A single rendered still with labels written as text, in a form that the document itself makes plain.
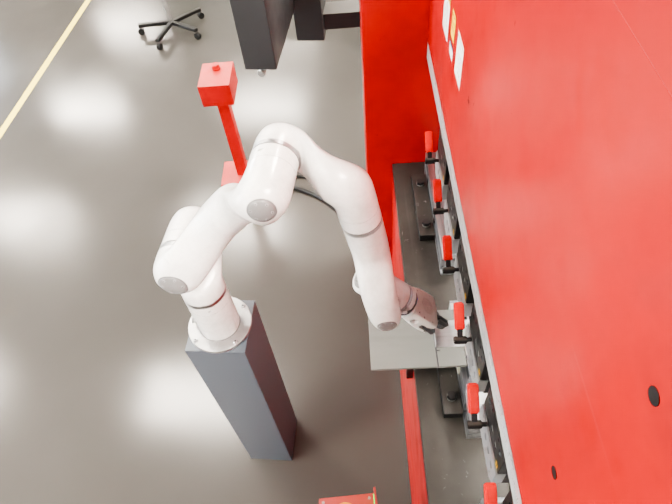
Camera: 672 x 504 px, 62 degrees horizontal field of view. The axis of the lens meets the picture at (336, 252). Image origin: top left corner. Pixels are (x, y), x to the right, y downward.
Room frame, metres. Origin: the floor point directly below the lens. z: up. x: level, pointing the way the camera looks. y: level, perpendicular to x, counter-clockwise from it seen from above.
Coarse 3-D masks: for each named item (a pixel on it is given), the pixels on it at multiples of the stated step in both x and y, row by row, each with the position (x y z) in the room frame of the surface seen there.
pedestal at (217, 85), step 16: (208, 64) 2.56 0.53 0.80; (224, 64) 2.54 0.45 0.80; (208, 80) 2.42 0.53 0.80; (224, 80) 2.40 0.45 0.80; (208, 96) 2.37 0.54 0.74; (224, 96) 2.36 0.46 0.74; (224, 112) 2.44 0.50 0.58; (224, 128) 2.44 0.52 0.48; (240, 144) 2.46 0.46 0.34; (240, 160) 2.44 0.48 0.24; (224, 176) 2.45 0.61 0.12; (240, 176) 2.43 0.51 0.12
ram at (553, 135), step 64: (512, 0) 0.78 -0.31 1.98; (576, 0) 0.55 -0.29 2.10; (448, 64) 1.22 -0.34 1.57; (512, 64) 0.72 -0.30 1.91; (576, 64) 0.51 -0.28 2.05; (640, 64) 0.39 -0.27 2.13; (448, 128) 1.13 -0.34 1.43; (512, 128) 0.66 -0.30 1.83; (576, 128) 0.46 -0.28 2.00; (640, 128) 0.35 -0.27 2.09; (512, 192) 0.59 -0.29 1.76; (576, 192) 0.41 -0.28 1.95; (640, 192) 0.31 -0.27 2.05; (512, 256) 0.52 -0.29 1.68; (576, 256) 0.36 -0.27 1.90; (640, 256) 0.27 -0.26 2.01; (512, 320) 0.45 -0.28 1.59; (576, 320) 0.31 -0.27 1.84; (640, 320) 0.23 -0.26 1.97; (512, 384) 0.38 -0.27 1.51; (576, 384) 0.25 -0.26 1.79; (640, 384) 0.19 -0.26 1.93; (512, 448) 0.30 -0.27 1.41; (576, 448) 0.20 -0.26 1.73; (640, 448) 0.14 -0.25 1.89
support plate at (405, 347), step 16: (368, 320) 0.83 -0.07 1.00; (384, 336) 0.77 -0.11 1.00; (400, 336) 0.77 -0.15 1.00; (416, 336) 0.76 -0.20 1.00; (432, 336) 0.76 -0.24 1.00; (384, 352) 0.72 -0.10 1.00; (400, 352) 0.72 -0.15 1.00; (416, 352) 0.71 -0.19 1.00; (432, 352) 0.71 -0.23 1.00; (448, 352) 0.70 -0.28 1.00; (464, 352) 0.69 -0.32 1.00; (384, 368) 0.67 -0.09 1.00; (400, 368) 0.67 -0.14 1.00; (416, 368) 0.67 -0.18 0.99
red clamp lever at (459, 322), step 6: (456, 306) 0.66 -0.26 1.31; (462, 306) 0.66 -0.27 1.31; (456, 312) 0.65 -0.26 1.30; (462, 312) 0.65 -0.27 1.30; (456, 318) 0.64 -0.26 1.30; (462, 318) 0.64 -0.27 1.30; (456, 324) 0.63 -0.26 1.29; (462, 324) 0.62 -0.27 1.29; (462, 330) 0.62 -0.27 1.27; (456, 336) 0.61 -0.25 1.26; (462, 336) 0.61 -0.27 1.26; (456, 342) 0.59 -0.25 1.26; (462, 342) 0.59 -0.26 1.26
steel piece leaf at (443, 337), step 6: (450, 324) 0.79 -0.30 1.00; (438, 330) 0.77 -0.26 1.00; (444, 330) 0.77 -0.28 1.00; (450, 330) 0.77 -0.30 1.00; (456, 330) 0.76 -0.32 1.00; (438, 336) 0.75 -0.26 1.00; (444, 336) 0.75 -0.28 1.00; (450, 336) 0.75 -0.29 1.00; (438, 342) 0.73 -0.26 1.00; (444, 342) 0.73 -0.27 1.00; (450, 342) 0.73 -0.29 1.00
